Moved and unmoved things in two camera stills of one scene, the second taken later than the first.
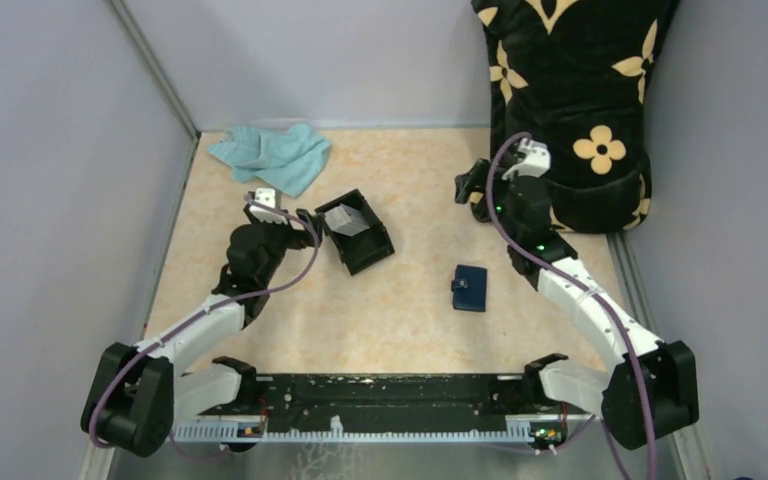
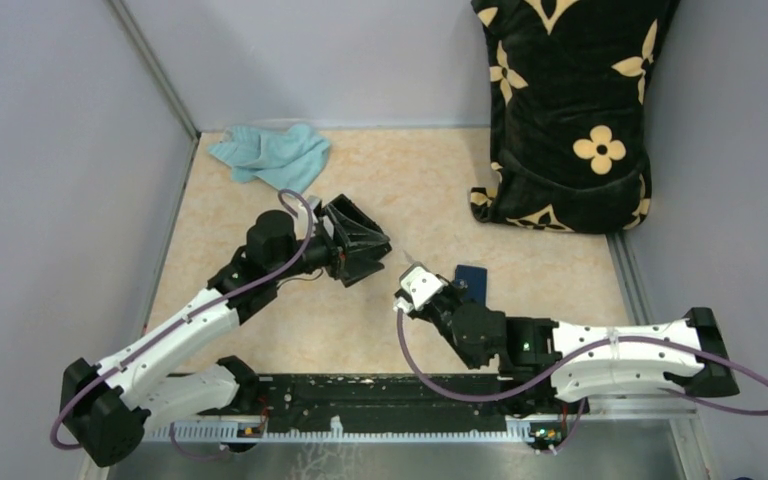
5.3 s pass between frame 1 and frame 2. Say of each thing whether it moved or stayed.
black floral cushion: stayed
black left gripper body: moved
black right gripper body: moved
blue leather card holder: stayed
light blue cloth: stayed
